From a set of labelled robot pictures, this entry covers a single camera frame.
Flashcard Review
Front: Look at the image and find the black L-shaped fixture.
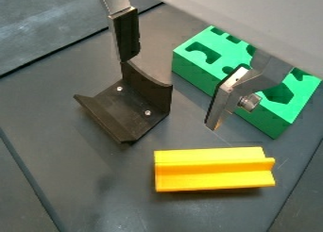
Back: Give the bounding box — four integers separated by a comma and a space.
75, 61, 173, 143

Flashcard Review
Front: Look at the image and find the green shape sorter block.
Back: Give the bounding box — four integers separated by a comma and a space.
172, 26, 321, 139

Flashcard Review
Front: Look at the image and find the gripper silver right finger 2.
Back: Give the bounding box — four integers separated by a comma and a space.
205, 50, 292, 130

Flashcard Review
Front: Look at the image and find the yellow star prism object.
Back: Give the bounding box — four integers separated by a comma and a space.
154, 146, 275, 192

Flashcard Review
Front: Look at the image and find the gripper black padded left finger 2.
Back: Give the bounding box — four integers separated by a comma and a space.
99, 0, 140, 62

